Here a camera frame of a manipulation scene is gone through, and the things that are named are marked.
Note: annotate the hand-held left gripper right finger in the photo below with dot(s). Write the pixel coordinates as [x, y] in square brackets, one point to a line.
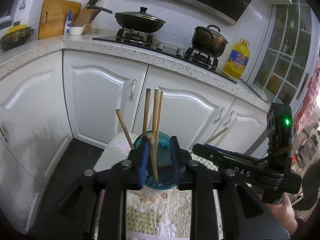
[175, 161]

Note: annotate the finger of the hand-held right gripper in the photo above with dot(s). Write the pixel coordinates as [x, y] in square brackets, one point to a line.
[212, 155]

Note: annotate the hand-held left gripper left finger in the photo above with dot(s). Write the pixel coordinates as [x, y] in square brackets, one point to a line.
[143, 165]

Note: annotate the wooden chopstick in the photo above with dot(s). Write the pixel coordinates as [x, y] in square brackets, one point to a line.
[155, 110]
[153, 160]
[160, 110]
[217, 135]

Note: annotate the floral utensil holder teal insert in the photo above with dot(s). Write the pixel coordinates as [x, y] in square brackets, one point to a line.
[162, 150]

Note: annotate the dark brown chopstick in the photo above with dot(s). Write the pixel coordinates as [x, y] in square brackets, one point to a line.
[146, 112]
[125, 130]

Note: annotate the person's right hand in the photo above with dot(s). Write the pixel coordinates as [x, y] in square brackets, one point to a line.
[285, 217]

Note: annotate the white cabinet door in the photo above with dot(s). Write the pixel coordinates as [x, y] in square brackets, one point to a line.
[97, 100]
[190, 115]
[30, 115]
[247, 127]

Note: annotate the red patterned cloth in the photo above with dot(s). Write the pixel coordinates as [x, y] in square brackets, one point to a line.
[308, 100]

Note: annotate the quilted patchwork tablecloth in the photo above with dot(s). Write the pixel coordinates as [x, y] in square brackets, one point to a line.
[155, 217]

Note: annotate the white framed glass door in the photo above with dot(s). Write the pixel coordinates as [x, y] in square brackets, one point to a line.
[282, 55]

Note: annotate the yellow cooking oil bottle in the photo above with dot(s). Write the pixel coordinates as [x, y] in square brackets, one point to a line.
[236, 60]

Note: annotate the black gas stove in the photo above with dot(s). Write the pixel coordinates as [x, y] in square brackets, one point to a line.
[165, 48]

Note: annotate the dark stock pot with lid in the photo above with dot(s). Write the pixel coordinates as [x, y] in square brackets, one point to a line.
[208, 41]

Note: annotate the speckled kitchen countertop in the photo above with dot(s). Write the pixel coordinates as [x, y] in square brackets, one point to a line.
[100, 47]

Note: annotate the black wok with lid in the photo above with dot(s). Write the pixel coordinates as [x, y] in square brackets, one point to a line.
[138, 21]

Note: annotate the small white bowl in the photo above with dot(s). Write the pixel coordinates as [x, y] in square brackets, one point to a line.
[76, 30]

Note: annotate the wooden knife block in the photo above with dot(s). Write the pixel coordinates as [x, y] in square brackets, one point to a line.
[83, 17]

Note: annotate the blue and white packet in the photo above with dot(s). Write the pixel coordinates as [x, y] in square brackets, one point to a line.
[69, 23]

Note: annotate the wooden cutting board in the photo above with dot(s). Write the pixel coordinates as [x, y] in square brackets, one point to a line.
[56, 20]

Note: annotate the black casserole with yellow lid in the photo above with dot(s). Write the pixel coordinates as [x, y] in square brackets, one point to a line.
[15, 36]

